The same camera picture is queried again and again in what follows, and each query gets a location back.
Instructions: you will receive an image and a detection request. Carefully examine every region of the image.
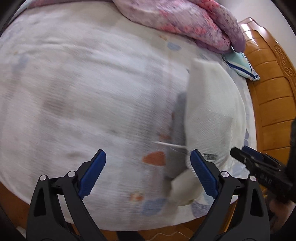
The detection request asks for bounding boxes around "white button jacket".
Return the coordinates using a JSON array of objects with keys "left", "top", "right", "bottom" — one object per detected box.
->
[{"left": 166, "top": 59, "right": 246, "bottom": 206}]

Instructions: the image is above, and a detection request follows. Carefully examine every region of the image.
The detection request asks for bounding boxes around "person right hand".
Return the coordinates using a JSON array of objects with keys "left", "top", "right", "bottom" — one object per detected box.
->
[{"left": 269, "top": 199, "right": 295, "bottom": 233}]

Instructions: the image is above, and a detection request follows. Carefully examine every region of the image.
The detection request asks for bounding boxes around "wooden headboard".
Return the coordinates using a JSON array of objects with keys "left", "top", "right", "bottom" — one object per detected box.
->
[{"left": 239, "top": 18, "right": 295, "bottom": 164}]

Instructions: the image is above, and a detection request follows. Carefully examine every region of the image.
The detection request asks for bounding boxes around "light blue pillow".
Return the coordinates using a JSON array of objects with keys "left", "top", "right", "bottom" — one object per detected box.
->
[{"left": 222, "top": 51, "right": 260, "bottom": 81}]

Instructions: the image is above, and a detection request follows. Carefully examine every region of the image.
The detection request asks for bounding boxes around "purple floral quilt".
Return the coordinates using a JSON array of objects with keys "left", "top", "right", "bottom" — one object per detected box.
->
[{"left": 28, "top": 0, "right": 246, "bottom": 54}]

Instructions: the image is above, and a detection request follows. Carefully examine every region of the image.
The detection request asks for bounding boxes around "floral bed sheet mattress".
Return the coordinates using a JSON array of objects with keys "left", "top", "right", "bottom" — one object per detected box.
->
[{"left": 1, "top": 1, "right": 256, "bottom": 231}]

